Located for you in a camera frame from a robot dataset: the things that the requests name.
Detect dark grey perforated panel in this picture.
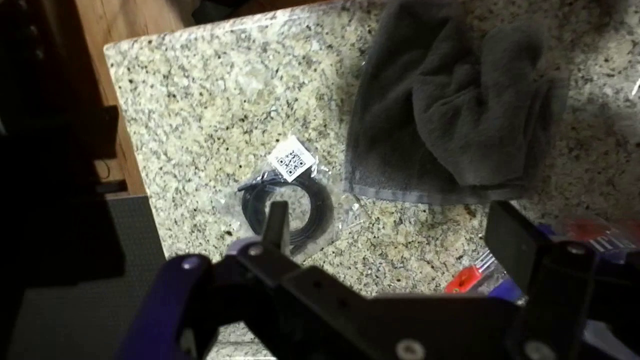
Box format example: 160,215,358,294
6,193,169,360

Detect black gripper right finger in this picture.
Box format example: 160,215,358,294
484,198,640,360

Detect bagged black cable coil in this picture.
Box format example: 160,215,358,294
212,133,347,259

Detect black furniture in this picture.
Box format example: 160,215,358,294
0,0,126,288

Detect red blue packaged item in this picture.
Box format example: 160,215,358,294
441,217,640,302

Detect grey terry towel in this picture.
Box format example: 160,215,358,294
344,0,568,209

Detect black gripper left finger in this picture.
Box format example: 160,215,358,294
117,198,375,360

